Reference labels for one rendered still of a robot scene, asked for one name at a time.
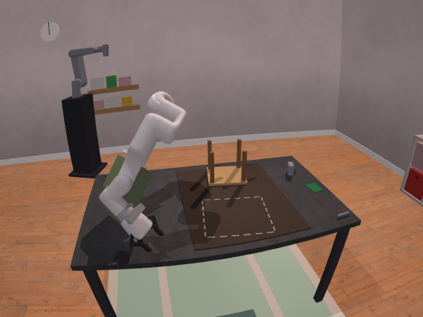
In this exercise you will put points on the wooden stool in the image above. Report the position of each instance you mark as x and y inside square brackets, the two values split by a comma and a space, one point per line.
[227, 175]

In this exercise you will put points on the brown floor mat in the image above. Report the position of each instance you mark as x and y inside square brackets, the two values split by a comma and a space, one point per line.
[226, 216]

